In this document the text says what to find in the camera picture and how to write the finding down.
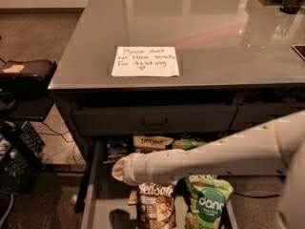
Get blue chip bag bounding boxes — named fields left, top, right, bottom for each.
left=104, top=138, right=132, bottom=163

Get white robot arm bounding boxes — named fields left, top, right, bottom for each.
left=112, top=111, right=305, bottom=229

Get rear Late July chip bag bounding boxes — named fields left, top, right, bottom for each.
left=132, top=135, right=173, bottom=153

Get late july chip bag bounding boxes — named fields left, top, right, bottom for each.
left=129, top=182, right=177, bottom=229
left=132, top=135, right=173, bottom=153

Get open grey middle drawer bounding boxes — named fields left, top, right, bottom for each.
left=81, top=139, right=238, bottom=229

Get front Late July chip bag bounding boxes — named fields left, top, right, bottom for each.
left=129, top=182, right=177, bottom=229

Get dark top left drawer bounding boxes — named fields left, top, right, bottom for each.
left=71, top=104, right=237, bottom=136

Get dark drawer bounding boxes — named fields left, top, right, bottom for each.
left=230, top=102, right=305, bottom=131
left=71, top=104, right=237, bottom=136

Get rear green Dang bag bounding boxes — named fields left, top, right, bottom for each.
left=172, top=139, right=206, bottom=150

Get green dang bag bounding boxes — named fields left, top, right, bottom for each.
left=185, top=175, right=234, bottom=229
left=172, top=139, right=206, bottom=150

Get front green Dang bag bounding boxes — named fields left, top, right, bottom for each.
left=185, top=175, right=234, bottom=229

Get dark top right drawer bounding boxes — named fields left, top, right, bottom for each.
left=230, top=102, right=305, bottom=131

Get dark tablet on counter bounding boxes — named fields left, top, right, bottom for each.
left=292, top=45, right=305, bottom=61

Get black crate with items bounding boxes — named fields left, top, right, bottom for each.
left=0, top=121, right=45, bottom=194

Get white handwritten paper note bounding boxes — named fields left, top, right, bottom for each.
left=112, top=47, right=180, bottom=77

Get black device with sticky note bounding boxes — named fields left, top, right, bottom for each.
left=0, top=59, right=57, bottom=98

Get black floor cable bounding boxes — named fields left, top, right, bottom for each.
left=232, top=191, right=284, bottom=199

